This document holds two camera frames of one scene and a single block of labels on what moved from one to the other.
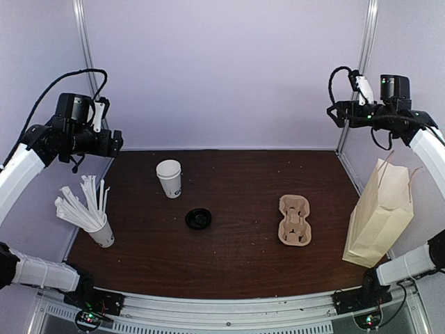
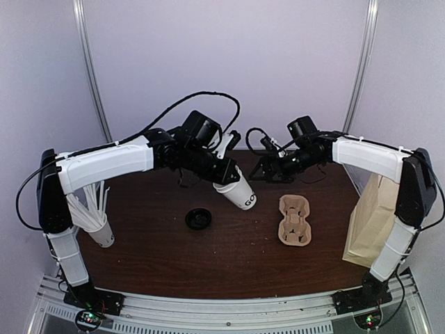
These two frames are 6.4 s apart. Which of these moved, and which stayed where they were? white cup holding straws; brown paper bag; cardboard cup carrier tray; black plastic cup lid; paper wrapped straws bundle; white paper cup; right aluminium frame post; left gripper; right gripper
Moved: left gripper; white paper cup; right gripper
Stayed: black plastic cup lid; right aluminium frame post; white cup holding straws; paper wrapped straws bundle; cardboard cup carrier tray; brown paper bag
